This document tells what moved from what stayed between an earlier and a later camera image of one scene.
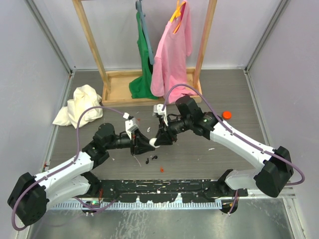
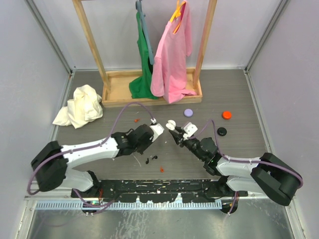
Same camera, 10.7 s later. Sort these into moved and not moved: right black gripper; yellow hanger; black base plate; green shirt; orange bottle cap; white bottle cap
Moved: right black gripper; white bottle cap
Not moved: green shirt; black base plate; yellow hanger; orange bottle cap
